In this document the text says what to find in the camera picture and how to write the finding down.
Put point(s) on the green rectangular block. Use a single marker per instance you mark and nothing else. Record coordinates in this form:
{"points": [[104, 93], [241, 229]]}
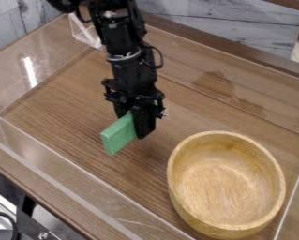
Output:
{"points": [[117, 134]]}

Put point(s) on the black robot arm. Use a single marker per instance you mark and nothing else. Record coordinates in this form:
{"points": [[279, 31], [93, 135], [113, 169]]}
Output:
{"points": [[119, 25]]}

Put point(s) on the clear acrylic corner bracket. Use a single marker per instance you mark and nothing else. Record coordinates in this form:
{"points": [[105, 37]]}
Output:
{"points": [[84, 33]]}

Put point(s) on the clear acrylic tray walls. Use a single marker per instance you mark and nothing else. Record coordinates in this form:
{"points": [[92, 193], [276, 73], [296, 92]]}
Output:
{"points": [[223, 86]]}

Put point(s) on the brown wooden bowl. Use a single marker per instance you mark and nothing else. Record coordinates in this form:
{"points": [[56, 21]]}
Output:
{"points": [[225, 184]]}

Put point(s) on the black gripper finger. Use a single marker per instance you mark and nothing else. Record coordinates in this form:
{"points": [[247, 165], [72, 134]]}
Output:
{"points": [[121, 108], [143, 121]]}

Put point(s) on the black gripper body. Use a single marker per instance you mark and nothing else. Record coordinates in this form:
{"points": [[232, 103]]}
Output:
{"points": [[132, 82]]}

